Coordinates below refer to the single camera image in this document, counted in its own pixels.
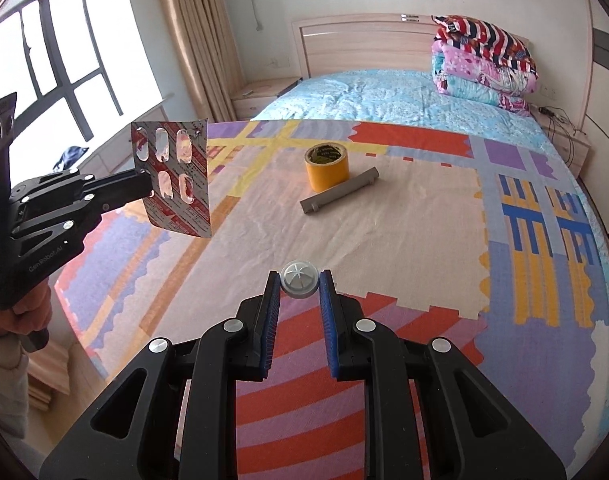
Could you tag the grey plastic bar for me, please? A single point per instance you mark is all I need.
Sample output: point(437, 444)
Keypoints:
point(334, 194)

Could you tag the person's left hand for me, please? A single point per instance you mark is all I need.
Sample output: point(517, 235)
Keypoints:
point(19, 317)

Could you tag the wooden bed headboard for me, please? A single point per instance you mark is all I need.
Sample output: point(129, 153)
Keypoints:
point(364, 45)

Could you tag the person's left forearm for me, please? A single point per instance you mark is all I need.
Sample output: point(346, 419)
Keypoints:
point(4, 385)

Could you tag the blue folded quilt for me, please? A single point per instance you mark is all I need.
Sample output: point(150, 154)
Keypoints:
point(469, 90)

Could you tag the dark blue cloth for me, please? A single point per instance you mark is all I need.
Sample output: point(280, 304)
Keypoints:
point(72, 156)

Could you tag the beige curtain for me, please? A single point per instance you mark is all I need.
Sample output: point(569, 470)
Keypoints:
point(199, 35)

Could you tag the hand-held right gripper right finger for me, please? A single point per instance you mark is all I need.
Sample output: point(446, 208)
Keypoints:
point(328, 320)

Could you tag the window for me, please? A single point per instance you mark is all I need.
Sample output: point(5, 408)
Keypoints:
point(59, 50)

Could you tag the sliding door wardrobe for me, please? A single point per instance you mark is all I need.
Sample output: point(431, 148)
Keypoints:
point(607, 85)

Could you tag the orange tape roll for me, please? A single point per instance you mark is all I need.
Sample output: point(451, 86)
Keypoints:
point(329, 172)

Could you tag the wooden bed with blue sheet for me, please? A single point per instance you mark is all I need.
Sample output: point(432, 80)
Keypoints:
point(384, 97)

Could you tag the wooden nightstand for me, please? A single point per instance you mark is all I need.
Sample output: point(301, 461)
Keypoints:
point(259, 97)
point(577, 152)

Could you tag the pink folded quilt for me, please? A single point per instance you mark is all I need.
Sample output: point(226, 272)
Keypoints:
point(484, 70)

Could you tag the silver blister pack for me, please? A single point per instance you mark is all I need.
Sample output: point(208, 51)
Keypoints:
point(184, 200)

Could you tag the round grey plastic cap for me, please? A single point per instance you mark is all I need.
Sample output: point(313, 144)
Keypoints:
point(298, 280)

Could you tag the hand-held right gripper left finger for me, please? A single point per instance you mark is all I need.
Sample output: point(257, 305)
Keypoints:
point(270, 320)

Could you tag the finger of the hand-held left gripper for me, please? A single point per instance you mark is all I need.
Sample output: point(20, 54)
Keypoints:
point(114, 180)
point(119, 201)

